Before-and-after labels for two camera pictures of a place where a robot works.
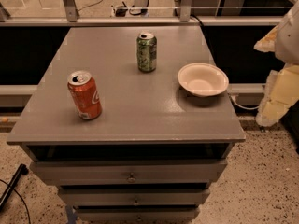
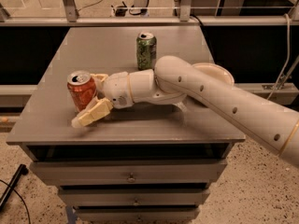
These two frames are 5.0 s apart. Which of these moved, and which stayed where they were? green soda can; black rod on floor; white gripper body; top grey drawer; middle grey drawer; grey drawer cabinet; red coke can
Moved: white gripper body
Stayed: red coke can; grey drawer cabinet; top grey drawer; middle grey drawer; black rod on floor; green soda can
